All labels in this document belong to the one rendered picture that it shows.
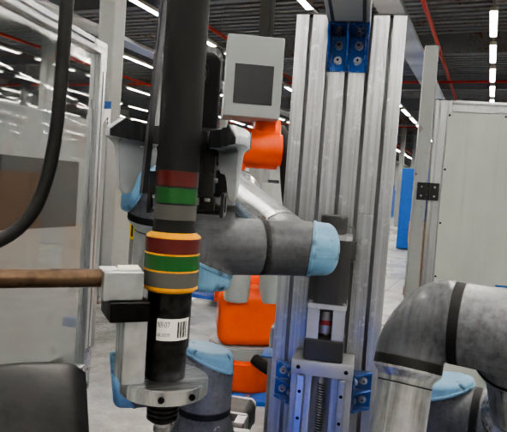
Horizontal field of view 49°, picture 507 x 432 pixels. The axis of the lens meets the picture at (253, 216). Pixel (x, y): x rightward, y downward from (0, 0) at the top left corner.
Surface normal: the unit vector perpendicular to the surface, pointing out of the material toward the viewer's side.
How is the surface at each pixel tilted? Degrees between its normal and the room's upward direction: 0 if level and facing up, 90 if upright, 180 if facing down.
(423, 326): 82
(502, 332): 79
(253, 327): 90
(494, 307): 52
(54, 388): 35
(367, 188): 90
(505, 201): 90
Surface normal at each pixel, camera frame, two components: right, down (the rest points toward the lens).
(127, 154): 0.94, 0.15
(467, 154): -0.18, 0.04
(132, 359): 0.41, 0.07
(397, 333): -0.69, -0.32
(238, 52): 0.09, 0.06
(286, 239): 0.30, -0.34
